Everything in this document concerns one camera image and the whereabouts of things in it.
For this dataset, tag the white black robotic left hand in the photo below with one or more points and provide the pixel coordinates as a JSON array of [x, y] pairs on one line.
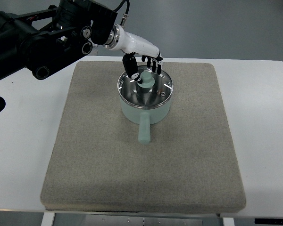
[[131, 44]]

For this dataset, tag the glass lid with green knob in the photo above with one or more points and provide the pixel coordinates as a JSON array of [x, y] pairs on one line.
[[145, 90]]

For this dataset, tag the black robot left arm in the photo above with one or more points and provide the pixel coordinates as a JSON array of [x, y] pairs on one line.
[[47, 41]]

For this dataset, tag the mint green saucepan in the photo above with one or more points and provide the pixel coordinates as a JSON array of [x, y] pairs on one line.
[[145, 109]]

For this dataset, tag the grey felt mat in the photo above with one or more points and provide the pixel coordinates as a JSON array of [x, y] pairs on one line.
[[189, 166]]

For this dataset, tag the black label strip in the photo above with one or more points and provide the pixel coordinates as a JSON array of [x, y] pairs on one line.
[[268, 221]]

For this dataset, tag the clear acrylic bracket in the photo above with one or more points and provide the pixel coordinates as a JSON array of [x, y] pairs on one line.
[[94, 51]]

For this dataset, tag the metal table frame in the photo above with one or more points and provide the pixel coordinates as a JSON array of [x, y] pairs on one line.
[[133, 219]]

